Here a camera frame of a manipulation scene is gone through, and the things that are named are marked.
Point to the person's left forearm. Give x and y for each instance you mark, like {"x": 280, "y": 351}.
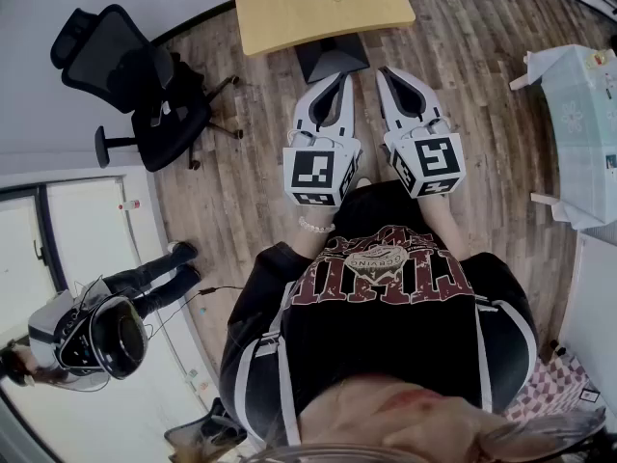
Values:
{"x": 311, "y": 241}

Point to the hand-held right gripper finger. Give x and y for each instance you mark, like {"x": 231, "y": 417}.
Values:
{"x": 429, "y": 106}
{"x": 391, "y": 114}

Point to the wooden table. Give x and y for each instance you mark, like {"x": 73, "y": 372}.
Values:
{"x": 289, "y": 22}

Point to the pink checkered mat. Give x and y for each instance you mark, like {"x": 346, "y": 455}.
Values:
{"x": 554, "y": 389}

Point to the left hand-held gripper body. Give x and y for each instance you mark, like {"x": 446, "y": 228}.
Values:
{"x": 311, "y": 169}

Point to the person's right forearm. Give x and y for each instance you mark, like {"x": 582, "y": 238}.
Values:
{"x": 446, "y": 225}

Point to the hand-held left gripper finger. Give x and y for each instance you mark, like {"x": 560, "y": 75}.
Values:
{"x": 308, "y": 114}
{"x": 348, "y": 114}

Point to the pale green cloth covered table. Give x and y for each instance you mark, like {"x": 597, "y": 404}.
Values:
{"x": 583, "y": 138}

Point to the white cabinet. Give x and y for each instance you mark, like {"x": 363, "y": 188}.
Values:
{"x": 593, "y": 307}

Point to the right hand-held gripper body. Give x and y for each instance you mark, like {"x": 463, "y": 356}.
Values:
{"x": 436, "y": 159}

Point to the small yellow red packet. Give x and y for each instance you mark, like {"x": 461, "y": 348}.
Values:
{"x": 600, "y": 58}

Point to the black printed t-shirt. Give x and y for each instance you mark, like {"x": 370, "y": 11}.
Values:
{"x": 385, "y": 345}

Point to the person's face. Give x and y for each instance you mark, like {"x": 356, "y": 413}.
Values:
{"x": 410, "y": 427}

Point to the black table base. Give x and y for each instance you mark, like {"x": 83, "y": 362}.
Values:
{"x": 332, "y": 58}

